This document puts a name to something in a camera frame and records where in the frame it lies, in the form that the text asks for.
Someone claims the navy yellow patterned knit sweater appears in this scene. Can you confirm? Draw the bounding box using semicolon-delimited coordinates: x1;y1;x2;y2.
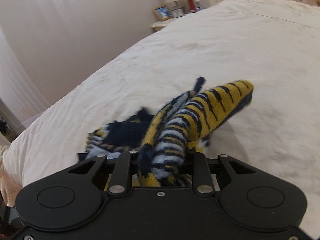
78;77;254;187

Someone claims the white embroidered bedspread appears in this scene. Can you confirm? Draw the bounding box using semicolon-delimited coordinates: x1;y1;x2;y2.
1;0;319;237

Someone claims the small white nightstand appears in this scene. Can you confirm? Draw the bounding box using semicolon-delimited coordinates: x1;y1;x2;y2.
151;17;180;33

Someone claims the small desk clock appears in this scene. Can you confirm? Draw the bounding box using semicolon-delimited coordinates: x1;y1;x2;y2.
171;6;185;18

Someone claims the red bottle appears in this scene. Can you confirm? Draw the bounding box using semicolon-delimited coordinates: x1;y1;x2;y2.
187;0;197;13

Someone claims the white sheer curtain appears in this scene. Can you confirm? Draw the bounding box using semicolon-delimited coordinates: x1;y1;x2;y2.
0;0;156;131

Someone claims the gold picture frame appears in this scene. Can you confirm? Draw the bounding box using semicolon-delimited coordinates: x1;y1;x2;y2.
153;5;173;22

